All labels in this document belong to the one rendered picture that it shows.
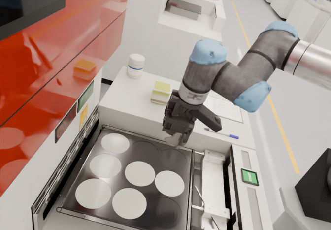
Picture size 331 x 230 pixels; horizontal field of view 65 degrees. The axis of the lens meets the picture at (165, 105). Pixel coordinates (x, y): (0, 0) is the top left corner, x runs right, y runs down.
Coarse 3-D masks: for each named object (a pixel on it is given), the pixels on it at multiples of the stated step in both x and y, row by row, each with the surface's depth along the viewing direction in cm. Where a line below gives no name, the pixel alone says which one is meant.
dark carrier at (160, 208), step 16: (96, 144) 90; (144, 144) 95; (160, 144) 97; (128, 160) 87; (144, 160) 89; (160, 160) 91; (176, 160) 93; (80, 176) 78; (96, 176) 79; (112, 192) 76; (144, 192) 79; (160, 192) 80; (80, 208) 70; (96, 208) 71; (112, 208) 72; (160, 208) 76; (176, 208) 77; (128, 224) 70; (144, 224) 71; (160, 224) 72; (176, 224) 73
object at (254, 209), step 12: (240, 156) 94; (252, 156) 96; (240, 168) 89; (252, 168) 90; (240, 180) 84; (240, 192) 80; (252, 192) 82; (264, 192) 83; (240, 204) 77; (252, 204) 78; (264, 204) 79; (252, 216) 75; (264, 216) 75; (252, 228) 71; (264, 228) 72
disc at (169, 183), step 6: (162, 174) 86; (168, 174) 87; (174, 174) 87; (156, 180) 84; (162, 180) 84; (168, 180) 85; (174, 180) 85; (180, 180) 86; (156, 186) 82; (162, 186) 82; (168, 186) 83; (174, 186) 83; (180, 186) 84; (162, 192) 80; (168, 192) 81; (174, 192) 82; (180, 192) 82
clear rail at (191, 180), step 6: (192, 156) 96; (192, 162) 94; (192, 168) 91; (192, 174) 89; (192, 180) 87; (192, 186) 85; (192, 192) 83; (192, 198) 81; (186, 222) 75; (186, 228) 73
